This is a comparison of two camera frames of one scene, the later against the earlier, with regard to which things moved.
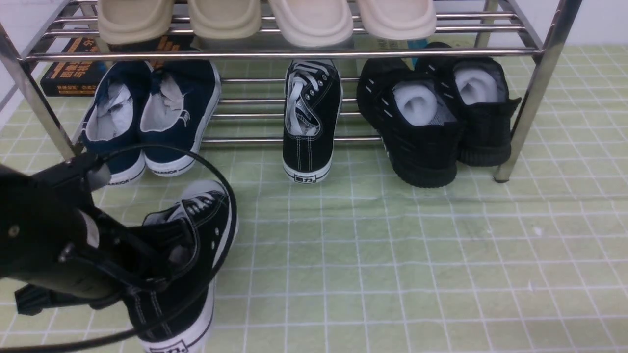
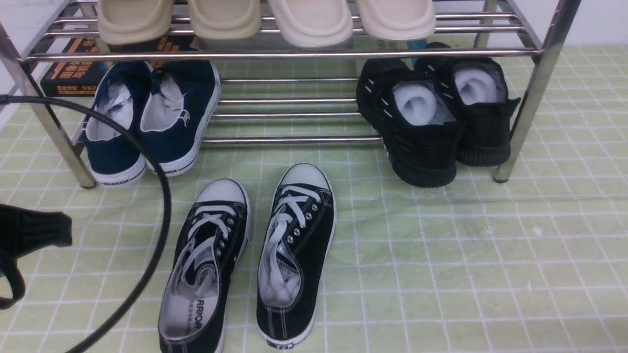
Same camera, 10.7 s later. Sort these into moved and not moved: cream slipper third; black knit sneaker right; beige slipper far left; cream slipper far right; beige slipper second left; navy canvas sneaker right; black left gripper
Moved: black left gripper
Not moved: cream slipper far right; black knit sneaker right; beige slipper second left; cream slipper third; navy canvas sneaker right; beige slipper far left
